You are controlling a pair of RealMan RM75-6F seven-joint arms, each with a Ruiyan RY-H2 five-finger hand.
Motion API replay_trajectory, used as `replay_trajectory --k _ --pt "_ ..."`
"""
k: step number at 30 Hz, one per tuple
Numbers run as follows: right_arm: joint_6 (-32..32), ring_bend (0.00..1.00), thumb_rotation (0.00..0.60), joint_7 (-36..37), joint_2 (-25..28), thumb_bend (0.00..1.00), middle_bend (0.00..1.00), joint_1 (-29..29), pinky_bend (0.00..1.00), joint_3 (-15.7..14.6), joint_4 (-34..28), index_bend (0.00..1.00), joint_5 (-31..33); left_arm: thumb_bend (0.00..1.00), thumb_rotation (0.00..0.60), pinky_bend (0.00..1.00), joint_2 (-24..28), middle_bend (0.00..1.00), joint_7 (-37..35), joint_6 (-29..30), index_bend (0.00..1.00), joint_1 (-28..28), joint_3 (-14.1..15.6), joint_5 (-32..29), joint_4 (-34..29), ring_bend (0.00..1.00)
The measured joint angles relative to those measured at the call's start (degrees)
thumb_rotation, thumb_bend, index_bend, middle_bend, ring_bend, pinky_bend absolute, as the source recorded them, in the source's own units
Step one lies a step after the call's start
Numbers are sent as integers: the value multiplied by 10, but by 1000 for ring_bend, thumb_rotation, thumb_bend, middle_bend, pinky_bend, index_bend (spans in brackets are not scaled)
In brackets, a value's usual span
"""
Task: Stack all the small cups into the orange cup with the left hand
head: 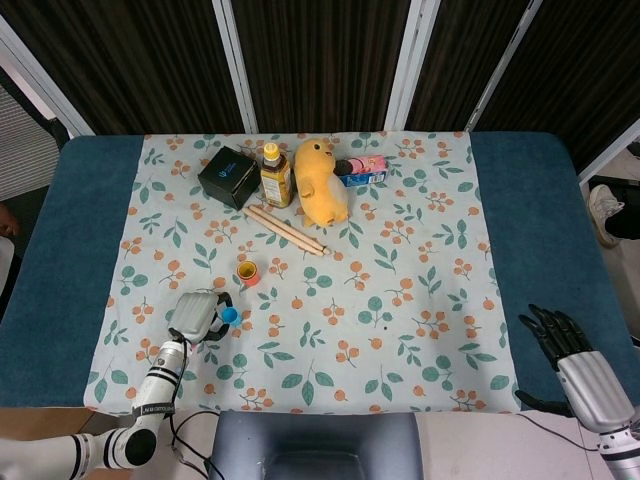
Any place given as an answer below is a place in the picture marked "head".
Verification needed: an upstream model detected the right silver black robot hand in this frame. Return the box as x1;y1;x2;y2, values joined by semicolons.
516;303;639;434

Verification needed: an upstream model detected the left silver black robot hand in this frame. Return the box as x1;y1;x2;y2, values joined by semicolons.
167;290;234;346

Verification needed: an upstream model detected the large orange plastic cup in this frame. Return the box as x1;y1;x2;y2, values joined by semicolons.
235;259;262;288

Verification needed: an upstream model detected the wooden drumstick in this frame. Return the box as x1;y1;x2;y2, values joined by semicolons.
251;204;332;255
242;206;325;259

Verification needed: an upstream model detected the black cardboard box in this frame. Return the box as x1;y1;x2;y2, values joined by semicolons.
196;145;263;212

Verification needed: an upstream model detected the tea bottle yellow cap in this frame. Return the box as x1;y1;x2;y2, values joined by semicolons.
259;141;296;210

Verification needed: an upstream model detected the floral fruit print tablecloth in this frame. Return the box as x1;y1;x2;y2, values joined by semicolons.
82;130;522;417

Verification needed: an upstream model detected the teal table cover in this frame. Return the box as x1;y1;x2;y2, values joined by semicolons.
0;130;640;417

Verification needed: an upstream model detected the white sneaker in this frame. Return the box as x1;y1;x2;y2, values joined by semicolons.
586;183;624;249

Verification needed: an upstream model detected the dark grey robot torso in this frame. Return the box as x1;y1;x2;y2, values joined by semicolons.
206;411;424;480

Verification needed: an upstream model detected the yellow plush toy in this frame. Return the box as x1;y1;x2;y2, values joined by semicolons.
292;138;352;229

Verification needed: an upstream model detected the pink and blue cookie box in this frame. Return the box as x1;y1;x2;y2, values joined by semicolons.
335;153;389;189

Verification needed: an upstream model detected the grey mesh office chair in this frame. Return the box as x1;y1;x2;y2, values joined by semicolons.
0;74;69;202

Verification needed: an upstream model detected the black cable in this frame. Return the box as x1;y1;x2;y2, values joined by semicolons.
168;327;229;480

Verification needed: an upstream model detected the dark folding screen white frame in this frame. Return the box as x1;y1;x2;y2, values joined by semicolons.
0;0;640;174

